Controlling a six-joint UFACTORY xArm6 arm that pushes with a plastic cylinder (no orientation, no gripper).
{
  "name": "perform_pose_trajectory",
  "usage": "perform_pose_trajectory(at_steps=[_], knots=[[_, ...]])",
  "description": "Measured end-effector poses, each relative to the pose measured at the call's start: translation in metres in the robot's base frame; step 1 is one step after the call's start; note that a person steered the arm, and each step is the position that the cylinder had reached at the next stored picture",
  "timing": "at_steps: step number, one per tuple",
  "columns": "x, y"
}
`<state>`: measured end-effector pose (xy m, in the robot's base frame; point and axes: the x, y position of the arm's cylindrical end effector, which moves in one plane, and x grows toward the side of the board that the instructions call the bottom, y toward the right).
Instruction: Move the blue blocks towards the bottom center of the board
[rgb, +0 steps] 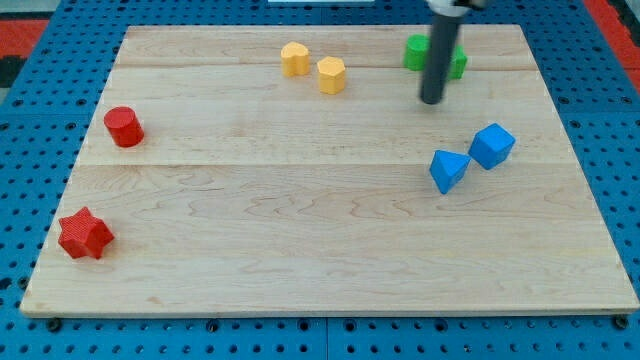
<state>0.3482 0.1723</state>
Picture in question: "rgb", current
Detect green round block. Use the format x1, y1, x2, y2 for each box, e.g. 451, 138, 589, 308
403, 34, 430, 71

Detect silver rod mount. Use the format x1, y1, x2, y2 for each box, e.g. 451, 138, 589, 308
426, 0, 492, 17

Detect yellow heart block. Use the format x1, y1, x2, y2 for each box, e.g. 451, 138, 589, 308
280, 42, 310, 77

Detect wooden board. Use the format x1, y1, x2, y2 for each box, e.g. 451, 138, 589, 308
21, 25, 639, 319

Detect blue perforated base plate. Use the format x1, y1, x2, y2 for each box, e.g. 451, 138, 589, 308
1, 1, 639, 359

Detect blue triangular block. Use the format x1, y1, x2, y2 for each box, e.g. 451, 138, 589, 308
429, 150, 471, 194

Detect red star block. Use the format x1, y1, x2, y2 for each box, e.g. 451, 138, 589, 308
58, 207, 115, 259

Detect yellow hexagon block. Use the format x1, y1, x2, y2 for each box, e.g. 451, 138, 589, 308
317, 56, 346, 95

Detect green block behind rod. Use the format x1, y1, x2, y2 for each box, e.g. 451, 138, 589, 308
448, 45, 468, 80

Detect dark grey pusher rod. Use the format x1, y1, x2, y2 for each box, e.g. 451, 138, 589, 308
420, 14, 463, 105

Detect red cylinder block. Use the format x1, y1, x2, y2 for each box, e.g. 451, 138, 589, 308
103, 106, 144, 148

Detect blue cube block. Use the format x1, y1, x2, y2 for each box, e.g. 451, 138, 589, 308
468, 123, 516, 170

